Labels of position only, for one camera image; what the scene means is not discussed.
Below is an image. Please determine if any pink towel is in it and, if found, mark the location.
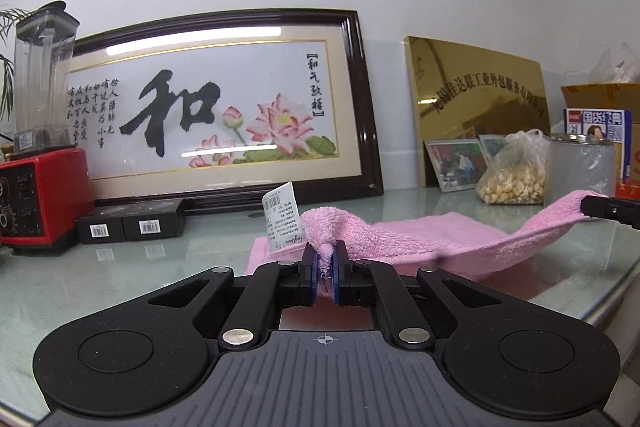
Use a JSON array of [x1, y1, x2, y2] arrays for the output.
[[246, 191, 596, 281]]

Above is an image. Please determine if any white towel label tag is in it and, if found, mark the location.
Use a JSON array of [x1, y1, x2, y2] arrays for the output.
[[262, 182, 305, 253]]

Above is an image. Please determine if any blue white product box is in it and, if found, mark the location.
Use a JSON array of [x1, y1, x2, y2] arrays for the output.
[[564, 108, 632, 181]]

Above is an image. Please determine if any plastic bag of snacks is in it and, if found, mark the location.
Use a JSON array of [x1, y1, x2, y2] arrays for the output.
[[475, 129, 550, 205]]

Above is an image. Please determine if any cardboard box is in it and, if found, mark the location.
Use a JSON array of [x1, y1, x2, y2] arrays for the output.
[[561, 82, 639, 185]]

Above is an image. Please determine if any black charger box right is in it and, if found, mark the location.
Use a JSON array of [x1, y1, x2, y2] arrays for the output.
[[122, 199, 186, 242]]

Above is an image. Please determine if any black charger box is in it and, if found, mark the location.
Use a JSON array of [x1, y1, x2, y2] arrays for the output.
[[122, 199, 186, 242], [76, 206, 126, 244]]

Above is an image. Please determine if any silver framed photo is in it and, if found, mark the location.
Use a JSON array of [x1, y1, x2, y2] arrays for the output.
[[424, 139, 487, 193]]

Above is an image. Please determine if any black charger box left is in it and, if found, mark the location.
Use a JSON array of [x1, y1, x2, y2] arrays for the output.
[[76, 206, 126, 244]]

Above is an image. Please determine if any framed lotus embroidery picture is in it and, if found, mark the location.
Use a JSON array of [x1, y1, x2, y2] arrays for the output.
[[63, 9, 384, 211]]

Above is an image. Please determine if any gold plaque with characters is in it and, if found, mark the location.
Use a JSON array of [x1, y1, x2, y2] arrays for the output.
[[402, 36, 550, 186]]

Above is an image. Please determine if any red blender base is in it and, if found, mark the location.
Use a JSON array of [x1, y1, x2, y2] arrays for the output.
[[1, 147, 94, 253]]

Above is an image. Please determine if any clear blender jar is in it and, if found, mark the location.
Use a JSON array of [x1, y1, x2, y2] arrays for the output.
[[13, 0, 79, 157]]

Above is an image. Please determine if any green plant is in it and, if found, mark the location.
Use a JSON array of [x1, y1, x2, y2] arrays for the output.
[[0, 8, 29, 118]]

